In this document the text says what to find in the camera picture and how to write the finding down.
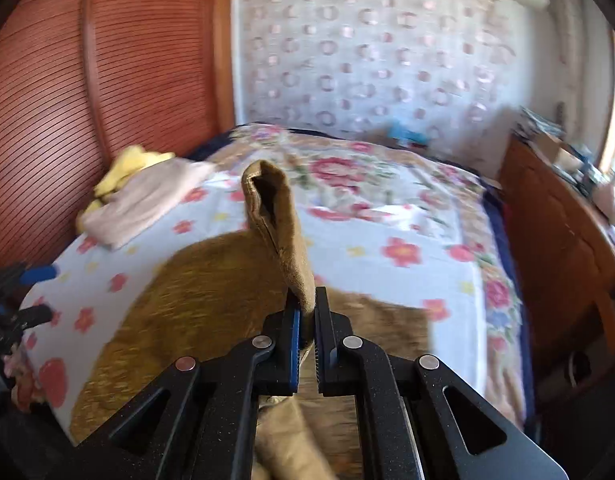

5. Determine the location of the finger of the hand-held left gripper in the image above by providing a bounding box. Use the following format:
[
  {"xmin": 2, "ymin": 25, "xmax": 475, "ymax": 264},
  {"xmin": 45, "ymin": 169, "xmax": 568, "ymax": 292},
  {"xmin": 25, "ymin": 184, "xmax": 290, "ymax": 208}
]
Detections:
[
  {"xmin": 6, "ymin": 304, "xmax": 54, "ymax": 332},
  {"xmin": 15, "ymin": 265, "xmax": 59, "ymax": 285}
]

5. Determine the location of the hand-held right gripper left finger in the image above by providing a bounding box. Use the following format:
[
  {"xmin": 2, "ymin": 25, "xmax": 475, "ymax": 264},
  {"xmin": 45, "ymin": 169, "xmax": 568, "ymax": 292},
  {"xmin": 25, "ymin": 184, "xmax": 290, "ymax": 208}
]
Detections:
[{"xmin": 74, "ymin": 290, "xmax": 302, "ymax": 480}]

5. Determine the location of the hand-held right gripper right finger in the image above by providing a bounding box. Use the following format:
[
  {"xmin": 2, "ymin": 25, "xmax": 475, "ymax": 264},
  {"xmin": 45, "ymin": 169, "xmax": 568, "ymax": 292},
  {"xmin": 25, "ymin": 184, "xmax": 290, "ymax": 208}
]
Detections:
[{"xmin": 312, "ymin": 287, "xmax": 569, "ymax": 480}]

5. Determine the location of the golden brown patterned garment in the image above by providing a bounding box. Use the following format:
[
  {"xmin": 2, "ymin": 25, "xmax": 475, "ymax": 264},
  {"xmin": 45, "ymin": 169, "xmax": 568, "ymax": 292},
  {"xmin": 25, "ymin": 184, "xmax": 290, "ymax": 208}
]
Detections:
[{"xmin": 70, "ymin": 159, "xmax": 434, "ymax": 480}]

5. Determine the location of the beige folded cloth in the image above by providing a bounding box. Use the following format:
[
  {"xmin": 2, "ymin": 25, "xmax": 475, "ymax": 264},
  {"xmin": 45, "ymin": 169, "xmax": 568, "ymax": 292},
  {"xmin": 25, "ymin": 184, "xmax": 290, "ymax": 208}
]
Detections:
[{"xmin": 78, "ymin": 157, "xmax": 219, "ymax": 252}]

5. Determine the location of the yellow plush toy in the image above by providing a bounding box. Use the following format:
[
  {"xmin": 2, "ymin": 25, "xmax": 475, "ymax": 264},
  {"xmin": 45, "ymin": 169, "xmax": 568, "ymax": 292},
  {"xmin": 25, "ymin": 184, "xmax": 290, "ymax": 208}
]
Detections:
[{"xmin": 90, "ymin": 145, "xmax": 177, "ymax": 213}]

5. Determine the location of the floral bed sheet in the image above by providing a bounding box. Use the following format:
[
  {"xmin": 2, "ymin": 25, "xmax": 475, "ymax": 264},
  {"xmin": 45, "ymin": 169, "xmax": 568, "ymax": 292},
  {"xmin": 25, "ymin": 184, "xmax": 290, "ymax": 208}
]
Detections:
[{"xmin": 8, "ymin": 122, "xmax": 534, "ymax": 442}]

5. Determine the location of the small blue object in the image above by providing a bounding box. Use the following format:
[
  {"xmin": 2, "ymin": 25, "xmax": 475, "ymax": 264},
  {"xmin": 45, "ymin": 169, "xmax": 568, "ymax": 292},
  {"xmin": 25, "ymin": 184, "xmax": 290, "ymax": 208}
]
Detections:
[{"xmin": 389, "ymin": 120, "xmax": 429, "ymax": 149}]

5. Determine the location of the slatted wooden wardrobe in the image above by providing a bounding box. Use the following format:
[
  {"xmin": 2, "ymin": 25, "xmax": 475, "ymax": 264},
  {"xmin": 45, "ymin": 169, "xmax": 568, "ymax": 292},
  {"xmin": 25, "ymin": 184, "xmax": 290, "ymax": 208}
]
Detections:
[{"xmin": 0, "ymin": 0, "xmax": 237, "ymax": 273}]

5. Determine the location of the long wooden cabinet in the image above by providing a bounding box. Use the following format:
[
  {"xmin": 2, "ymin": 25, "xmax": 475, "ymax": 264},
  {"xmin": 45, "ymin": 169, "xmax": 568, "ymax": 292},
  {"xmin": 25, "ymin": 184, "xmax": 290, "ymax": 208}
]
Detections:
[{"xmin": 497, "ymin": 135, "xmax": 615, "ymax": 413}]

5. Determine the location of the sheer curtain with circles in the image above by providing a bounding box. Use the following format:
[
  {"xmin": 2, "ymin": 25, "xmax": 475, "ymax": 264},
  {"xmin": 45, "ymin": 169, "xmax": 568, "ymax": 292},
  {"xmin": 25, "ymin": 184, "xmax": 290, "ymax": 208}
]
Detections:
[{"xmin": 232, "ymin": 0, "xmax": 555, "ymax": 182}]

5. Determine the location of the cardboard box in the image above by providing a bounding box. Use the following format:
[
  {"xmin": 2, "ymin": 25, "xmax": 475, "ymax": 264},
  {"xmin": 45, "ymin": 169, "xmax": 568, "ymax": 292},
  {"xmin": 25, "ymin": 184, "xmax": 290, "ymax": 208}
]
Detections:
[{"xmin": 536, "ymin": 132, "xmax": 584, "ymax": 173}]

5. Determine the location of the stack of papers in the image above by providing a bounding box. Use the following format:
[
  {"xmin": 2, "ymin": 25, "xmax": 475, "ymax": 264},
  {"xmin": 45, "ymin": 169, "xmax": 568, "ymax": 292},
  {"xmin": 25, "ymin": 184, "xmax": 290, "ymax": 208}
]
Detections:
[{"xmin": 516, "ymin": 105, "xmax": 555, "ymax": 142}]

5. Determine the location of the cluster of small containers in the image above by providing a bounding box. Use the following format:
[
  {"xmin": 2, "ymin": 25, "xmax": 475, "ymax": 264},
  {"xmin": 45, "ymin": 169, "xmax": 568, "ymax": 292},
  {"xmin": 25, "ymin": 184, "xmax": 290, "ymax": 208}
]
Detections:
[{"xmin": 576, "ymin": 157, "xmax": 615, "ymax": 216}]

